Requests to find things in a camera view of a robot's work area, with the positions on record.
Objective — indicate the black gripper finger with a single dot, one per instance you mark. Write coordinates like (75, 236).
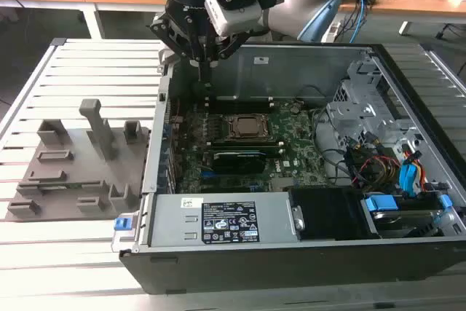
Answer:
(229, 49)
(165, 30)

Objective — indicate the green RAM stick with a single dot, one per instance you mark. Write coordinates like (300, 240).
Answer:
(69, 184)
(247, 149)

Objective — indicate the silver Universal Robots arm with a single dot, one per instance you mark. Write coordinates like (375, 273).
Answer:
(302, 5)

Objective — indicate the black RAM slot pair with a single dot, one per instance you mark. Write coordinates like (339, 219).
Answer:
(244, 105)

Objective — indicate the white case sticker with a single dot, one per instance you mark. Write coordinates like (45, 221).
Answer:
(261, 60)

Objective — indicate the CPU socket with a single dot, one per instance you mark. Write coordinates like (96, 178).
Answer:
(227, 127)

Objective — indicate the CPU with metal top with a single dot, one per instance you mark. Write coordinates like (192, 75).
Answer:
(252, 125)

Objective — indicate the round coin battery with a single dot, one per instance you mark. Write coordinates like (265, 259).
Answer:
(294, 109)

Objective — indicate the white power strip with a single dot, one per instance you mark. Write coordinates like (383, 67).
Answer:
(332, 31)

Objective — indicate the green motherboard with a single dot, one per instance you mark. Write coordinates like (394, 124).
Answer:
(298, 132)

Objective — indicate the black graphics card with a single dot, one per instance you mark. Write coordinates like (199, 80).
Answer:
(238, 163)

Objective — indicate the metal drive cage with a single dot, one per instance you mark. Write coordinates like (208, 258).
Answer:
(349, 110)

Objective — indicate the grey parts rack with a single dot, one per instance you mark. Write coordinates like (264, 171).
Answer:
(73, 165)

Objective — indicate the black power supply label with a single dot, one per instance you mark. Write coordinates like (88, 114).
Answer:
(230, 221)

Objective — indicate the grey power supply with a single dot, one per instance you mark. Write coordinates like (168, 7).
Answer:
(174, 220)

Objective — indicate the black plastic shroud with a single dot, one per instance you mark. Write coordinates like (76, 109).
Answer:
(327, 212)

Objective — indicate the blue release latch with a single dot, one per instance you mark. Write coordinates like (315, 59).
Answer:
(122, 224)

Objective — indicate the blue disk carrier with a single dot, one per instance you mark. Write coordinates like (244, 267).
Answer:
(380, 203)

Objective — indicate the open black PC case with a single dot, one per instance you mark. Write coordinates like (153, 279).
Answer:
(255, 271)

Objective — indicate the silver hard disk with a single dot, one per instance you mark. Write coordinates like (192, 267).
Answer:
(400, 218)

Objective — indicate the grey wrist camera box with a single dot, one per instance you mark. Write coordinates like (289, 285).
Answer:
(236, 17)

